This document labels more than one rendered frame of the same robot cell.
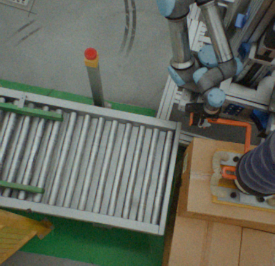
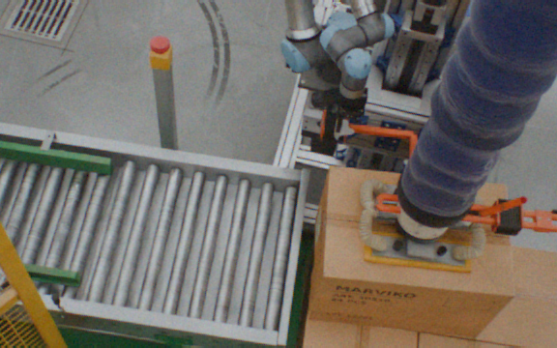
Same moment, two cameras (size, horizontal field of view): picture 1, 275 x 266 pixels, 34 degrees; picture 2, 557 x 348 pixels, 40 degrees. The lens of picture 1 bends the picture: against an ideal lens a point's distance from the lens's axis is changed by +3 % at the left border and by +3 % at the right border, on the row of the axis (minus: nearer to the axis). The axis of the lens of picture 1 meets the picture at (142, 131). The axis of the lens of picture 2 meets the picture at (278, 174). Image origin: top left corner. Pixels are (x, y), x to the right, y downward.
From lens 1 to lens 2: 0.72 m
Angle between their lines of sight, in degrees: 15
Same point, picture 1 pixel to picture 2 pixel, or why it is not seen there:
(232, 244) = not seen: outside the picture
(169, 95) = (287, 152)
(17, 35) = (43, 81)
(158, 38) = (266, 80)
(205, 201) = (353, 260)
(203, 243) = not seen: outside the picture
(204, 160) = (348, 199)
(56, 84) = not seen: hidden behind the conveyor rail
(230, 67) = (375, 23)
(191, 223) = (333, 330)
